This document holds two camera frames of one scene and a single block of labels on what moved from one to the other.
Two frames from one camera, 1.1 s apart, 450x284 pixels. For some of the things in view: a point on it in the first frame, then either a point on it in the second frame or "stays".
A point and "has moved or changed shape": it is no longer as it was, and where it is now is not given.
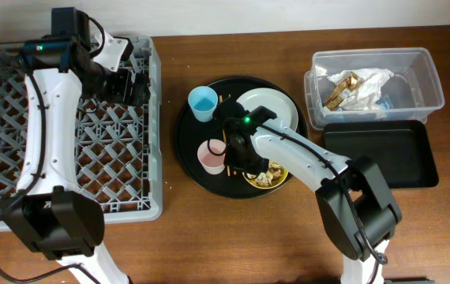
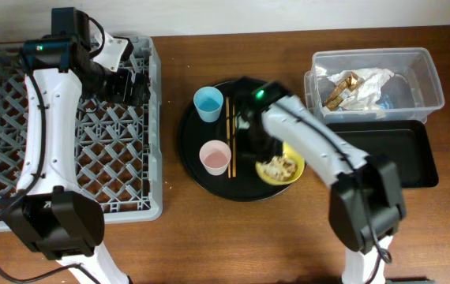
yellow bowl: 274,176 has moved or changed shape
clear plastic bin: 371,84 stays
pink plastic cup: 211,155 stays
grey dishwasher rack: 119,149 stays
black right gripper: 262,164 -> 275,150
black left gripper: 124,95 stays
